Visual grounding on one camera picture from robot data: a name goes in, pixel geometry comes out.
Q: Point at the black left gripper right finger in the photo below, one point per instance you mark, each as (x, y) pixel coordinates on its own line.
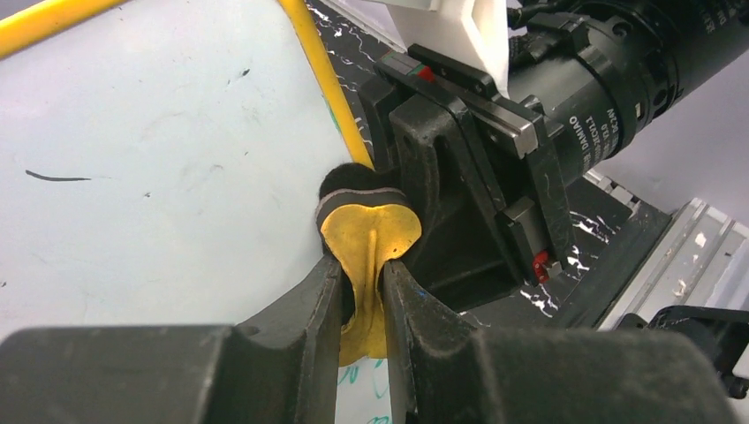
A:
(443, 369)

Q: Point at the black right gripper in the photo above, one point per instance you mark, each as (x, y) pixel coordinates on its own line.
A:
(488, 174)

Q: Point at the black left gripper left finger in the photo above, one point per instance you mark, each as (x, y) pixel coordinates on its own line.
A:
(279, 366)

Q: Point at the yellow black eraser pad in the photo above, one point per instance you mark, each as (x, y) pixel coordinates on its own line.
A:
(364, 220)

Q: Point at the yellow-framed whiteboard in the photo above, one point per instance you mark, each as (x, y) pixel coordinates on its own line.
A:
(160, 162)

